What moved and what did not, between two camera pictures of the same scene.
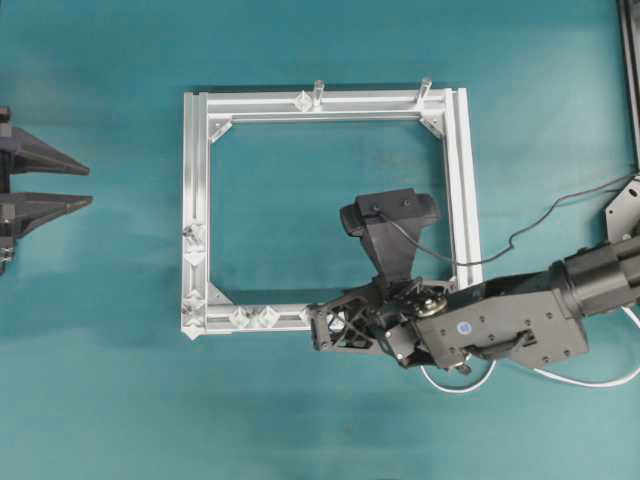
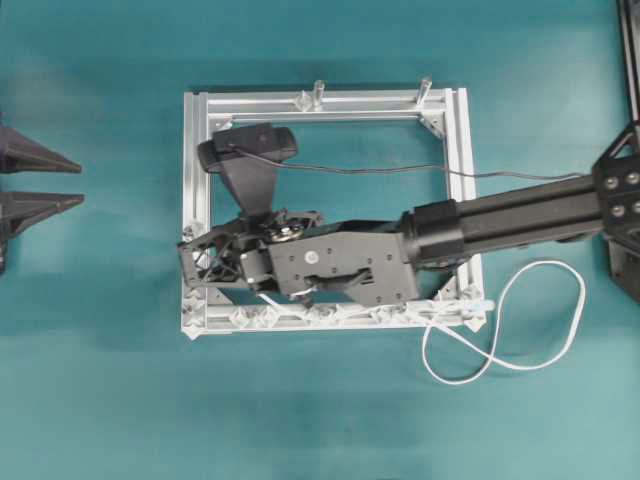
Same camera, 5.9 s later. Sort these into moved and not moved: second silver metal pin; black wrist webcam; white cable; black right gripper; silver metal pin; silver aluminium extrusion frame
Moved: white cable; black right gripper; black wrist webcam
Not moved: silver aluminium extrusion frame; second silver metal pin; silver metal pin
